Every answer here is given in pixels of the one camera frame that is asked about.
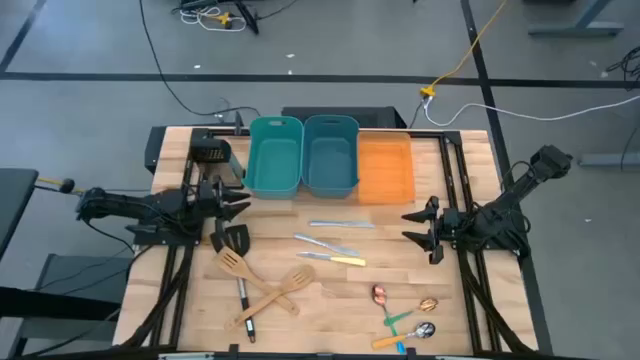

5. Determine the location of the long black cable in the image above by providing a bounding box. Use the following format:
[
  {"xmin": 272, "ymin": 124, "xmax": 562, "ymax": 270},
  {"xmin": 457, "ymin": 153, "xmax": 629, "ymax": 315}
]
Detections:
[{"xmin": 138, "ymin": 0, "xmax": 261, "ymax": 117}]

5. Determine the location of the black bench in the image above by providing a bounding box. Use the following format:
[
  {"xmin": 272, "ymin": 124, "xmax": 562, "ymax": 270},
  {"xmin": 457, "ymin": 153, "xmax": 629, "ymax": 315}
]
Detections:
[{"xmin": 0, "ymin": 168, "xmax": 40, "ymax": 261}]

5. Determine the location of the black cable bundle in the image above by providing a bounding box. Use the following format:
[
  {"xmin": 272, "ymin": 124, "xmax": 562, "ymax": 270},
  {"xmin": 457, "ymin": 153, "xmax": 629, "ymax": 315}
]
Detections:
[{"xmin": 605, "ymin": 46, "xmax": 640, "ymax": 81}]

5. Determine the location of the dark blue plastic bin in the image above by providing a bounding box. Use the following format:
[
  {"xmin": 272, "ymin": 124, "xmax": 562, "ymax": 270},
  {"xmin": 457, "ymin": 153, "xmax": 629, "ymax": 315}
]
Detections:
[{"xmin": 301, "ymin": 114, "xmax": 361, "ymax": 199}]

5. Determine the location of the iridescent spoon blue handle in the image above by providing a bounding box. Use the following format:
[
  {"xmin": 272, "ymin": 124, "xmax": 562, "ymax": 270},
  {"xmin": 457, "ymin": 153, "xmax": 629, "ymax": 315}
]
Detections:
[{"xmin": 371, "ymin": 283, "xmax": 407, "ymax": 355}]

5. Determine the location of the yellow rod black knob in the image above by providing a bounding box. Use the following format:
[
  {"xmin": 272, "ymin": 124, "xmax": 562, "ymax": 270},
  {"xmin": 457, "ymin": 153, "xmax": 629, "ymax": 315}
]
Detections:
[{"xmin": 37, "ymin": 176, "xmax": 86, "ymax": 195}]

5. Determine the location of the silver spoon orange handle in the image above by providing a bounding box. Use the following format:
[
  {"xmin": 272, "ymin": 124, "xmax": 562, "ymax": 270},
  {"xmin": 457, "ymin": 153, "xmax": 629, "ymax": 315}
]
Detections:
[{"xmin": 370, "ymin": 321, "xmax": 437, "ymax": 351}]

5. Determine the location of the translucent orange tray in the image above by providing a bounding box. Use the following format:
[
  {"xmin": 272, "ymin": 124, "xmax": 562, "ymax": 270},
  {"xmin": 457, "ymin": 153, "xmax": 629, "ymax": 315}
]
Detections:
[{"xmin": 357, "ymin": 130, "xmax": 417, "ymax": 205}]

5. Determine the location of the white cable coil yellow plug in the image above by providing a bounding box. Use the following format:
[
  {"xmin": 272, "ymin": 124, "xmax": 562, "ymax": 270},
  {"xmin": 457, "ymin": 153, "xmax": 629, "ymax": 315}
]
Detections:
[{"xmin": 179, "ymin": 5, "xmax": 247, "ymax": 33}]

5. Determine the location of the green plastic bin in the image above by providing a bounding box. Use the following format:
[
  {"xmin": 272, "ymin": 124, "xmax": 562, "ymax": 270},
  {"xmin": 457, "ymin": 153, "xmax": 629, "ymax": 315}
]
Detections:
[{"xmin": 242, "ymin": 115, "xmax": 305, "ymax": 200}]

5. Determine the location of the white cable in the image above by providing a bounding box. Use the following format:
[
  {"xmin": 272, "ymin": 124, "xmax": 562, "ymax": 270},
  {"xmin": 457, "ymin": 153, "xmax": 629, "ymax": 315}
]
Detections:
[{"xmin": 423, "ymin": 94, "xmax": 640, "ymax": 127}]

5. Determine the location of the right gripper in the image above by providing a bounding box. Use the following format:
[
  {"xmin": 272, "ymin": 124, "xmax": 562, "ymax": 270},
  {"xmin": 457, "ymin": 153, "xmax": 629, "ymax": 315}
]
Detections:
[{"xmin": 401, "ymin": 195, "xmax": 469, "ymax": 265}]

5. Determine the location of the metal box grater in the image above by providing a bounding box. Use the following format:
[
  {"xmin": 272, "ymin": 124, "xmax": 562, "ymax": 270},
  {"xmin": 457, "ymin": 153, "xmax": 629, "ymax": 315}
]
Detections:
[{"xmin": 189, "ymin": 137, "xmax": 246, "ymax": 190}]

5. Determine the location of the wooden slotted spoon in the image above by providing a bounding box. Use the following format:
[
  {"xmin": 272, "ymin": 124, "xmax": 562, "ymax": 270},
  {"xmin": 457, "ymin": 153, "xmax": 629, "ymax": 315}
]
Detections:
[{"xmin": 223, "ymin": 264, "xmax": 317, "ymax": 333}]

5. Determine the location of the gold spoon green handle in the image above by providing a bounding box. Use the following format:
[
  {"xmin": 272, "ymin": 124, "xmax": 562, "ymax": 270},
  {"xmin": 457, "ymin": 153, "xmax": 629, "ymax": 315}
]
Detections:
[{"xmin": 383, "ymin": 297, "xmax": 440, "ymax": 328}]

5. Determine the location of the yellow extension cable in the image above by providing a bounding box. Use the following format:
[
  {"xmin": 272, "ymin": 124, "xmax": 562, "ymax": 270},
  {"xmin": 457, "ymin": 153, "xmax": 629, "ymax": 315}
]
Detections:
[{"xmin": 419, "ymin": 0, "xmax": 509, "ymax": 98}]

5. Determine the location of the black computer case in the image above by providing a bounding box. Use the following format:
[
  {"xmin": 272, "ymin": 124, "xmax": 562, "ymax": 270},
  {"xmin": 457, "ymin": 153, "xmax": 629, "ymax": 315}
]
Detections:
[{"xmin": 281, "ymin": 105, "xmax": 407, "ymax": 130}]

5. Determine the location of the black power strip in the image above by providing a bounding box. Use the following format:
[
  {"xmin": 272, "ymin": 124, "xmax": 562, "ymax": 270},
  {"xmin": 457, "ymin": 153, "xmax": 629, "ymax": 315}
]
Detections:
[{"xmin": 234, "ymin": 0, "xmax": 260, "ymax": 35}]

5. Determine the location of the knife with yellow handle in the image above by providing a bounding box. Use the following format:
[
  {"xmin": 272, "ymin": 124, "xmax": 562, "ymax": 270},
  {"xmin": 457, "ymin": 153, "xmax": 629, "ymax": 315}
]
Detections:
[{"xmin": 296, "ymin": 251, "xmax": 367, "ymax": 268}]

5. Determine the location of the silver table knife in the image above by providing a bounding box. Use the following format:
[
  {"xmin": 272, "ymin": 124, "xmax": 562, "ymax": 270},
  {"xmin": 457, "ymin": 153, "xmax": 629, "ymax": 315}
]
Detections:
[
  {"xmin": 293, "ymin": 232, "xmax": 361, "ymax": 258},
  {"xmin": 308, "ymin": 220, "xmax": 376, "ymax": 230}
]

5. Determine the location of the grey desk foot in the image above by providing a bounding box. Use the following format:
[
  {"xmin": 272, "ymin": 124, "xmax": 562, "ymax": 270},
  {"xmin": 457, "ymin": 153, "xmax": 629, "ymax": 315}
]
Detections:
[{"xmin": 578, "ymin": 152, "xmax": 640, "ymax": 168}]

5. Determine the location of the grey desk base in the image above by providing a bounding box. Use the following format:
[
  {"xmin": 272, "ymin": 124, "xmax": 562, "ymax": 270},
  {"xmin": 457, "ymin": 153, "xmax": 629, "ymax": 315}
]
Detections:
[{"xmin": 528, "ymin": 0, "xmax": 625, "ymax": 37}]

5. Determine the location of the grey metal stand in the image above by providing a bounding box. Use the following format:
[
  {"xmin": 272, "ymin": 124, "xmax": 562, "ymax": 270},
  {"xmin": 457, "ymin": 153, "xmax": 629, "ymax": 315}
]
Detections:
[{"xmin": 9, "ymin": 253, "xmax": 134, "ymax": 357}]

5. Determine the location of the wooden slotted turner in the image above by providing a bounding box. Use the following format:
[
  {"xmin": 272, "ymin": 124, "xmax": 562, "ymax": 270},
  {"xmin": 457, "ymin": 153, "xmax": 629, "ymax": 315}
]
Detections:
[{"xmin": 212, "ymin": 246, "xmax": 302, "ymax": 316}]

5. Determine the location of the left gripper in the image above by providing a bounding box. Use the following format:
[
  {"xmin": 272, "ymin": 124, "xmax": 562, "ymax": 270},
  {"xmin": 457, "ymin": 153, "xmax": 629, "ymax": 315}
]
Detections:
[{"xmin": 197, "ymin": 177, "xmax": 253, "ymax": 225}]

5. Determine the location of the black aluminium table frame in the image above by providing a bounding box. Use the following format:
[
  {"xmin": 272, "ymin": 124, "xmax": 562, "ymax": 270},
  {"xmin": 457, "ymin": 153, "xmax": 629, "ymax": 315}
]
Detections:
[{"xmin": 119, "ymin": 126, "xmax": 539, "ymax": 357}]

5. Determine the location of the black slotted spatula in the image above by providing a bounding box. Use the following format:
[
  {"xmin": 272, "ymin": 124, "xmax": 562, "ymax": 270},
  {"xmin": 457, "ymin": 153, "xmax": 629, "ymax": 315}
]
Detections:
[{"xmin": 209, "ymin": 222, "xmax": 257, "ymax": 344}]

